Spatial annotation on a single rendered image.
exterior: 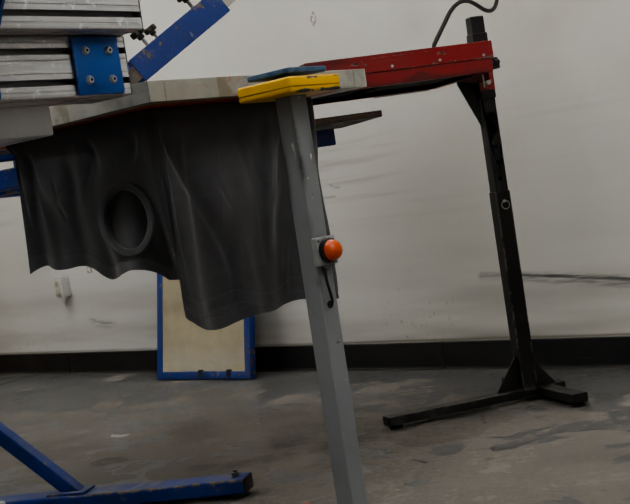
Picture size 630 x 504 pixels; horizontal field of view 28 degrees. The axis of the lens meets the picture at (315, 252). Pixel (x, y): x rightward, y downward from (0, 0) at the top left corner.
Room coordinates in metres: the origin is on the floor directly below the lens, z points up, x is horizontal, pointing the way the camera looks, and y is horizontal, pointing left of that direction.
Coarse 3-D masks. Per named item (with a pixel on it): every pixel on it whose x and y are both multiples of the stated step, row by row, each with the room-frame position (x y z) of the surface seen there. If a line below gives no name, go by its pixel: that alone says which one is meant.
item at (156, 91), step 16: (160, 80) 2.22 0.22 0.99; (176, 80) 2.25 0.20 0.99; (192, 80) 2.28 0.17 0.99; (208, 80) 2.30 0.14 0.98; (224, 80) 2.33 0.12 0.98; (240, 80) 2.36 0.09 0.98; (352, 80) 2.59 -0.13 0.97; (128, 96) 2.24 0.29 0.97; (144, 96) 2.21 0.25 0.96; (160, 96) 2.22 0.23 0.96; (176, 96) 2.25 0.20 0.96; (192, 96) 2.27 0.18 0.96; (208, 96) 2.30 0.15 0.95; (224, 96) 2.33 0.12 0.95; (320, 96) 2.70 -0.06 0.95; (64, 112) 2.38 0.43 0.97; (80, 112) 2.34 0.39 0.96; (96, 112) 2.31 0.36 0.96; (112, 112) 2.29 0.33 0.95
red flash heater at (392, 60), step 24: (432, 48) 3.61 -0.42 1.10; (456, 48) 3.63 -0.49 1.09; (480, 48) 3.65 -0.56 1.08; (384, 72) 3.57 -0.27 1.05; (408, 72) 3.59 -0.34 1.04; (432, 72) 3.62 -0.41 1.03; (456, 72) 3.64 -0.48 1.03; (480, 72) 3.66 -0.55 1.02; (336, 96) 3.94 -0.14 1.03; (360, 96) 4.00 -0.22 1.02
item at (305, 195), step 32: (256, 96) 2.17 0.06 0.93; (288, 96) 2.18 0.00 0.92; (288, 128) 2.19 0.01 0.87; (288, 160) 2.20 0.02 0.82; (320, 224) 2.20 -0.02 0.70; (320, 288) 2.18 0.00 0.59; (320, 320) 2.18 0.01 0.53; (320, 352) 2.19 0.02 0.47; (320, 384) 2.20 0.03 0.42; (352, 416) 2.20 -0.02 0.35; (352, 448) 2.19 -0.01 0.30; (352, 480) 2.18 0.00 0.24
